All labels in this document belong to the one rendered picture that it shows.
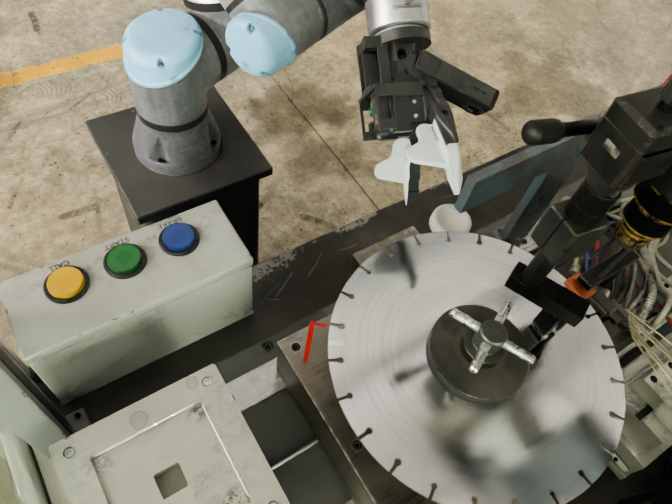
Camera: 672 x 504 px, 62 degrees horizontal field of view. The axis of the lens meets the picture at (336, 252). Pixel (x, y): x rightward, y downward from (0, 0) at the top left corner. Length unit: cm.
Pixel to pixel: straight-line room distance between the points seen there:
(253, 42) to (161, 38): 25
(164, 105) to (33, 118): 141
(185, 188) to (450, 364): 57
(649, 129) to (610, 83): 243
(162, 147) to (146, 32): 19
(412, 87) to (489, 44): 216
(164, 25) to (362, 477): 68
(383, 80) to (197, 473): 47
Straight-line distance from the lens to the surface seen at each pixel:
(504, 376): 63
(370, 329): 62
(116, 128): 110
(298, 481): 76
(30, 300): 73
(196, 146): 98
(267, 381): 79
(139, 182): 101
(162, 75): 89
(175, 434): 63
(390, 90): 66
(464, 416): 61
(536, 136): 46
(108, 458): 64
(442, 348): 62
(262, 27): 68
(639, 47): 321
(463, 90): 71
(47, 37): 265
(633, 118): 46
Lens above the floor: 150
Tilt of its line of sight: 55 degrees down
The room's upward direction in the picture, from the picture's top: 12 degrees clockwise
